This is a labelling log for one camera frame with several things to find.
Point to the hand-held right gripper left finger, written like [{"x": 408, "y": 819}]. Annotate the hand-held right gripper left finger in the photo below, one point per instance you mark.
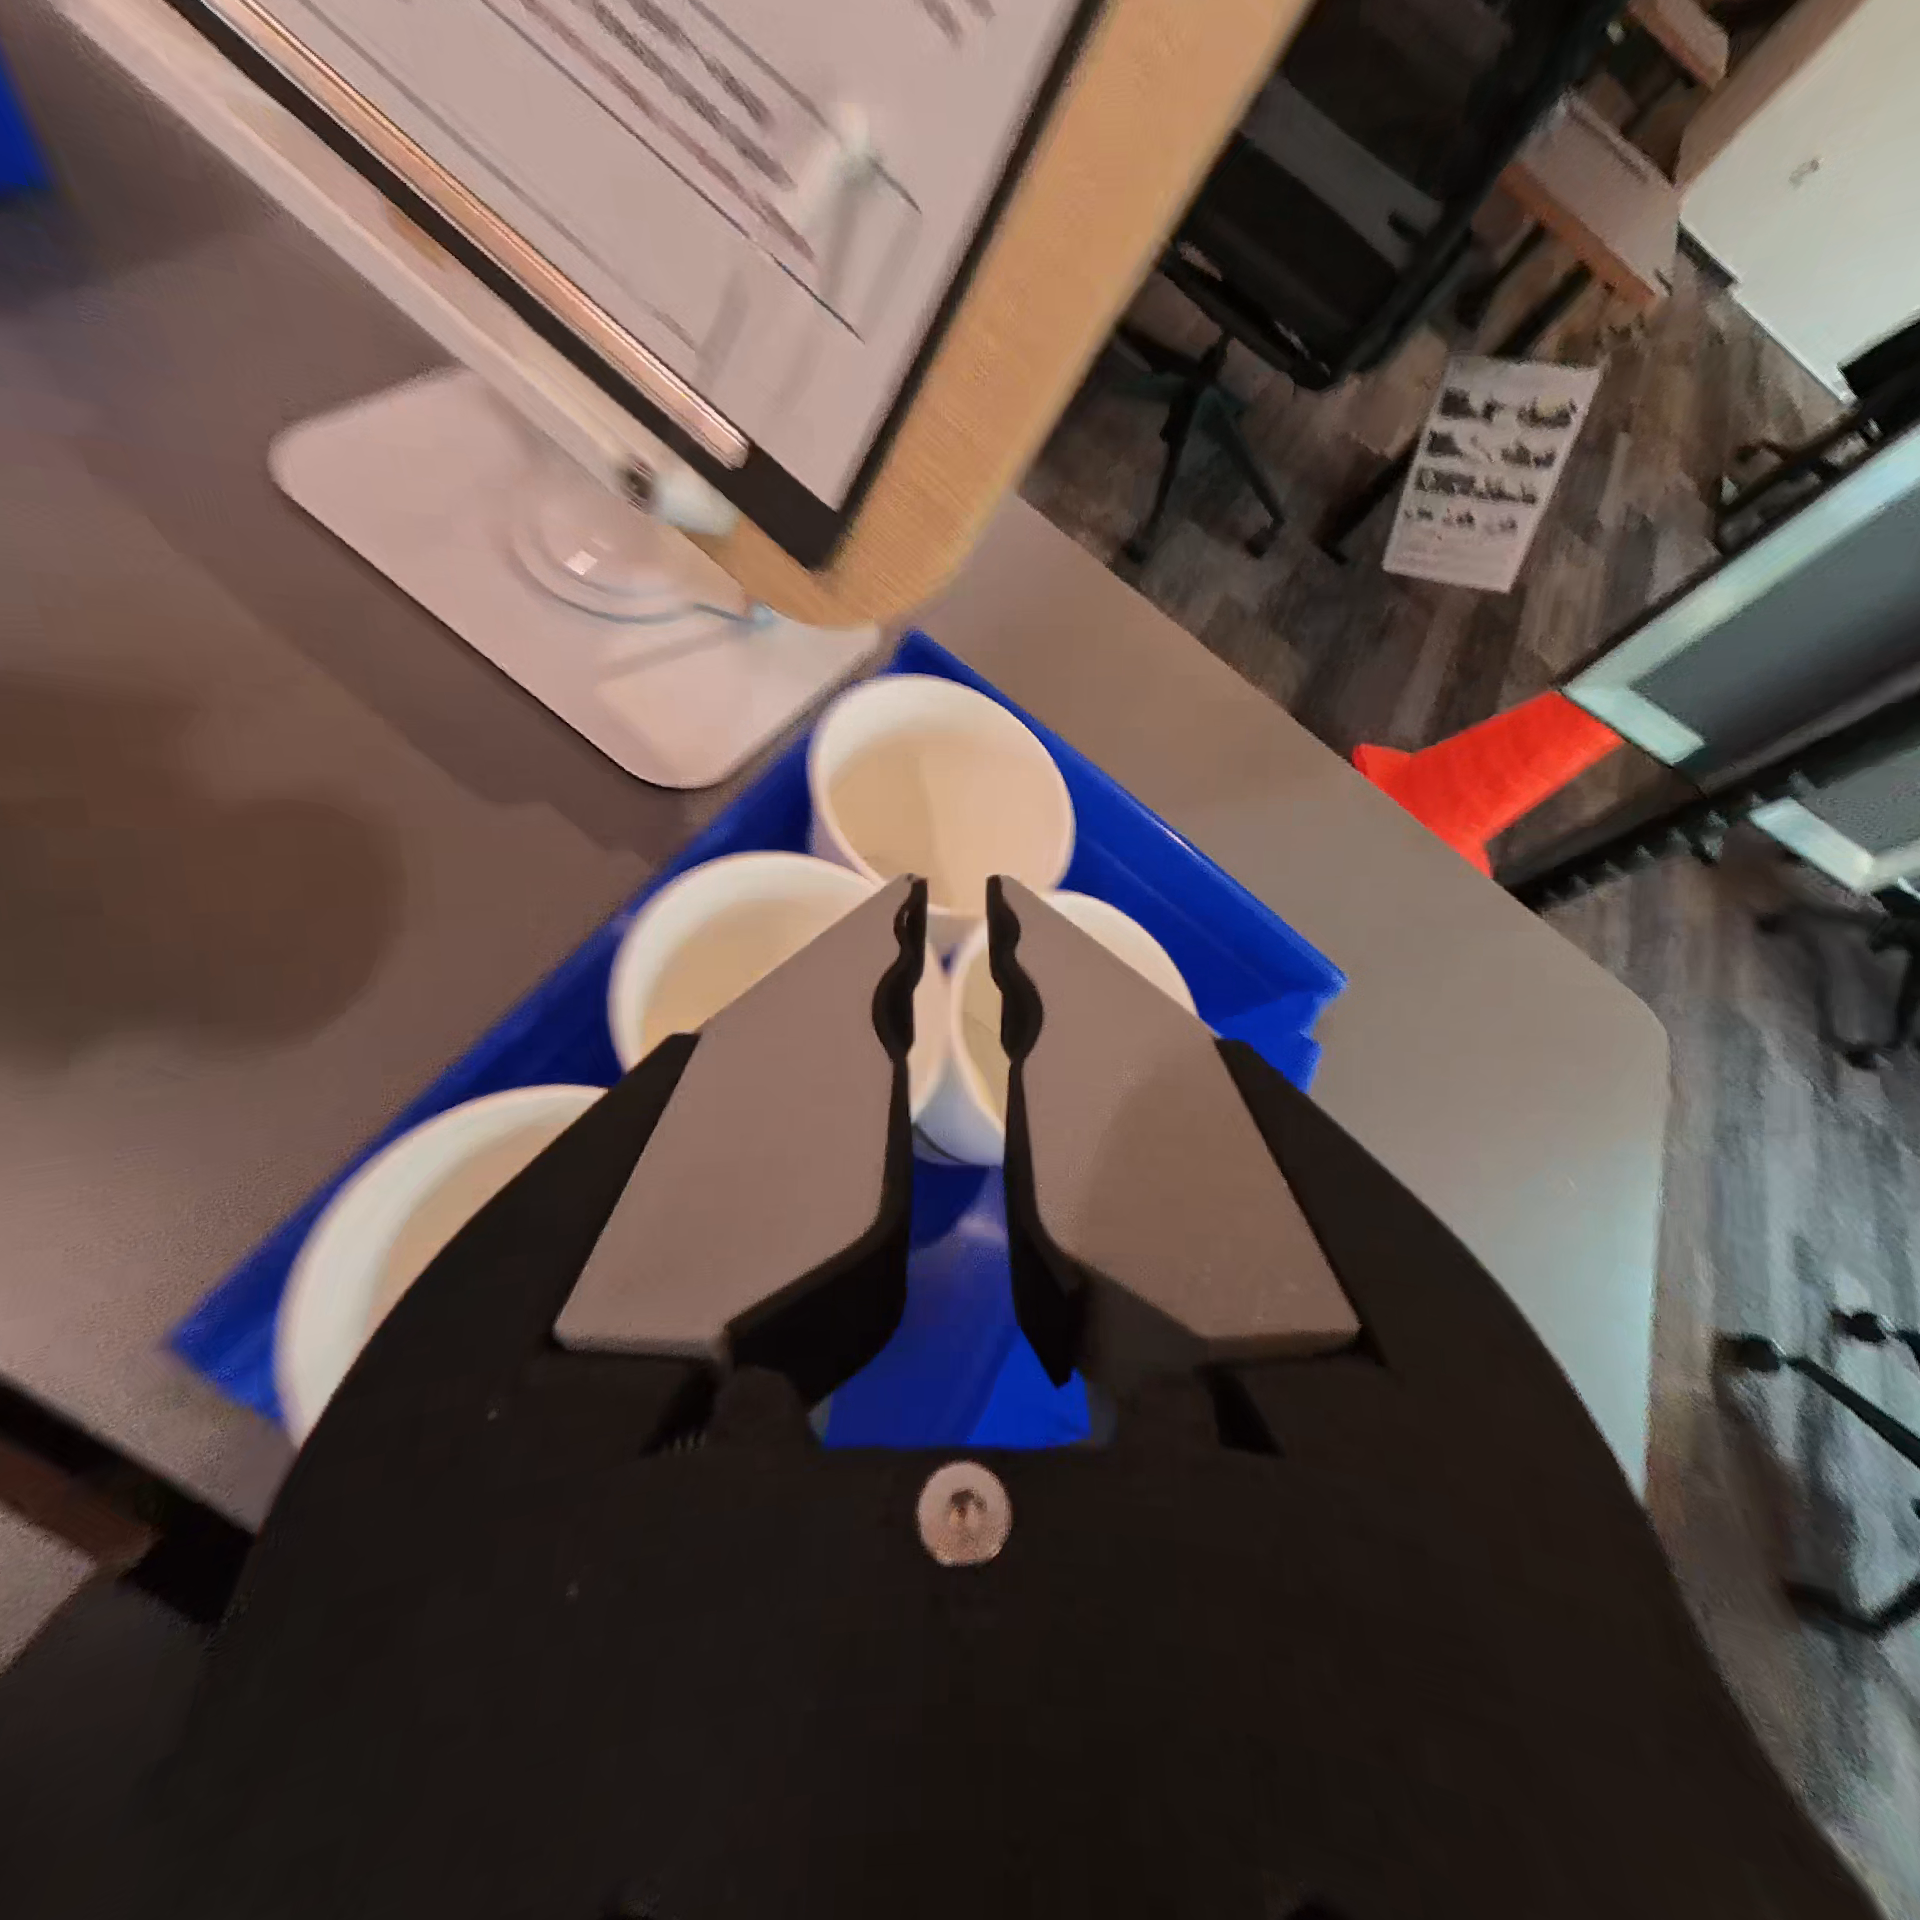
[{"x": 751, "y": 1170}]

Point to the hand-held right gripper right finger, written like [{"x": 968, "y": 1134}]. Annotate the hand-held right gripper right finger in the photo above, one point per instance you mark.
[{"x": 1172, "y": 1184}]

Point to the white paper cup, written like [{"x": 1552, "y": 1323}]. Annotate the white paper cup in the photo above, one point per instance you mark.
[
  {"x": 968, "y": 1049},
  {"x": 706, "y": 961},
  {"x": 938, "y": 780},
  {"x": 405, "y": 1201}
]

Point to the orange traffic cone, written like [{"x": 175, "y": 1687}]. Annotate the orange traffic cone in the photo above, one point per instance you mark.
[{"x": 1500, "y": 763}]

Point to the printed paper sheet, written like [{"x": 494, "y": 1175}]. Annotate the printed paper sheet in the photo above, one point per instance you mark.
[{"x": 1494, "y": 464}]

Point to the grey framed panel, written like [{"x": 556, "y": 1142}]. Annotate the grey framed panel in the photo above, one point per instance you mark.
[{"x": 1770, "y": 662}]

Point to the wooden document stand white base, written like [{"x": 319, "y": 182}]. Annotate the wooden document stand white base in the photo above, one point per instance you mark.
[{"x": 1037, "y": 300}]

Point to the black office chair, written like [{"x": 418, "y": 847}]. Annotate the black office chair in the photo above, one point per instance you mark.
[{"x": 1350, "y": 225}]

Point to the printed instruction sheet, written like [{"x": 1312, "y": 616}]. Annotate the printed instruction sheet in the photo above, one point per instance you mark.
[{"x": 676, "y": 150}]

